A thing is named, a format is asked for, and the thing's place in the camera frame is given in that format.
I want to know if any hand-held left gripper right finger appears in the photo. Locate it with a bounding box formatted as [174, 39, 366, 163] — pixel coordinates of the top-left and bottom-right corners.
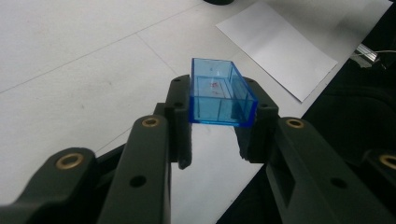
[235, 77, 394, 224]

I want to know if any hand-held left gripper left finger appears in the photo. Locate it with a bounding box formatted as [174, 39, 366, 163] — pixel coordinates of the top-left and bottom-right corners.
[96, 74, 192, 224]

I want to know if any blue transparent stamp cover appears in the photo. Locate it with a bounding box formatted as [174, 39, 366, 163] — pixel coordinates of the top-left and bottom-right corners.
[189, 57, 259, 128]

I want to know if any white paper sheet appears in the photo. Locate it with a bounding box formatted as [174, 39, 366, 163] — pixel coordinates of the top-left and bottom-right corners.
[215, 0, 339, 104]

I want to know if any aluminium rail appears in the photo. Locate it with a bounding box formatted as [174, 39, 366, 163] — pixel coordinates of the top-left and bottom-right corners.
[350, 43, 380, 64]

